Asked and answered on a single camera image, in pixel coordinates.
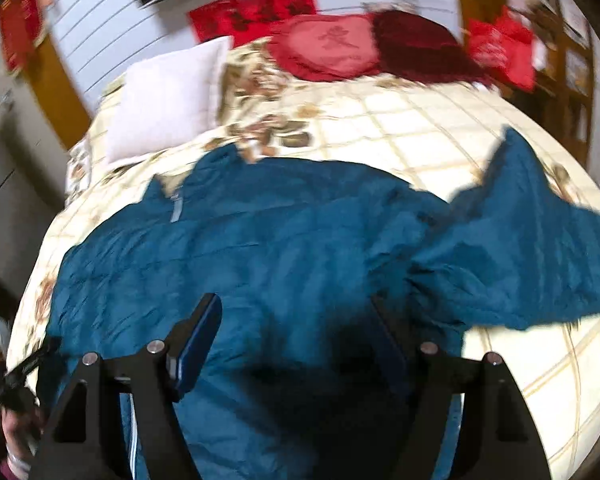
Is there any blue down jacket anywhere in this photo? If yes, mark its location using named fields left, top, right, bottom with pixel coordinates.
left=45, top=127, right=600, bottom=480

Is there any red shopping bag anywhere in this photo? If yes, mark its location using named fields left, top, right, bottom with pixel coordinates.
left=465, top=7, right=538, bottom=93

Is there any red heart-shaped pillow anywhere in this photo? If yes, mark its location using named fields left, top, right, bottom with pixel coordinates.
left=267, top=12, right=386, bottom=83

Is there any white square pillow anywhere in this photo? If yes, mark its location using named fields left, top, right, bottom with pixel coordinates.
left=102, top=35, right=233, bottom=166

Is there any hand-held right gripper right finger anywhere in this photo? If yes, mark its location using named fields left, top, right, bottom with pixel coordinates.
left=370, top=294, right=551, bottom=480

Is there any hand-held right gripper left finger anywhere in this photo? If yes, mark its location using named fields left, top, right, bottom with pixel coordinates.
left=27, top=292, right=223, bottom=480

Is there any dark red velvet pillow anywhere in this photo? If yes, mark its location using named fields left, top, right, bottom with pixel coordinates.
left=372, top=10, right=491, bottom=86

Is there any grey refrigerator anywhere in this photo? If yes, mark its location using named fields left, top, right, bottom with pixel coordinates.
left=0, top=75, right=71, bottom=301

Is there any red wall banner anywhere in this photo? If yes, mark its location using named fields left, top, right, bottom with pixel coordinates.
left=187, top=0, right=318, bottom=46

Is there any wooden shelf rack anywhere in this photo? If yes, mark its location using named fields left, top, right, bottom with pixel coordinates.
left=500, top=0, right=596, bottom=171

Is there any person's left hand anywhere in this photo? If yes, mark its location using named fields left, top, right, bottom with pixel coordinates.
left=0, top=405, right=46, bottom=468

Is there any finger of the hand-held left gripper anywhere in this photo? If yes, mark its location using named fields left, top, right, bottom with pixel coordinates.
left=7, top=336, right=63, bottom=378

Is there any red tasselled wall hanging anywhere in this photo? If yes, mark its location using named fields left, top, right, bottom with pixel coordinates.
left=0, top=0, right=46, bottom=71

